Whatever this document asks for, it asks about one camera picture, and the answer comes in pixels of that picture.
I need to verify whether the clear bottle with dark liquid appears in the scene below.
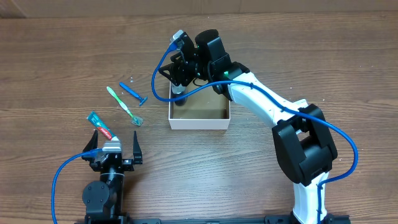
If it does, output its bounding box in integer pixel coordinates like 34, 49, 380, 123
171, 84, 187, 106

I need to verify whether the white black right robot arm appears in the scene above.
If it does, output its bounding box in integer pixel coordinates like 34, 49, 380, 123
154, 29, 338, 223

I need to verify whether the green red toothpaste tube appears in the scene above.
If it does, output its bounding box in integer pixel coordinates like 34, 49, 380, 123
87, 111, 119, 141

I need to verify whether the white cardboard box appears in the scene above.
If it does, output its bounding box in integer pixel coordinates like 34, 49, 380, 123
168, 87, 231, 130

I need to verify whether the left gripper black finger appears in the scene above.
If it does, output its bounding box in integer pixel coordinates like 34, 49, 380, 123
132, 131, 143, 164
82, 130, 98, 161

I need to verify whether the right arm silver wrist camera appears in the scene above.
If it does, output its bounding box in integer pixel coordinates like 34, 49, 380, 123
170, 30, 184, 43

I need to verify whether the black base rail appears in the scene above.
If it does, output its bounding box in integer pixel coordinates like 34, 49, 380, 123
74, 212, 351, 224

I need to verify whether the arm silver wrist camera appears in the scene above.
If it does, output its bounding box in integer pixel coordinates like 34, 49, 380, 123
101, 141, 123, 153
170, 30, 184, 43

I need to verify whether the green toothbrush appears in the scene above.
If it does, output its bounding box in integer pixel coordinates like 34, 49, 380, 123
106, 86, 143, 126

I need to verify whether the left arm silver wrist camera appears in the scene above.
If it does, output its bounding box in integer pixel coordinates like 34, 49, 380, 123
101, 141, 123, 153

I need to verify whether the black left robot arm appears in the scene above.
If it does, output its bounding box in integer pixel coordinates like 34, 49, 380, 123
81, 131, 143, 224

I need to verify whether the blue disposable razor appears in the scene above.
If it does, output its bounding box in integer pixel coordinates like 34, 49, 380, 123
119, 82, 148, 106

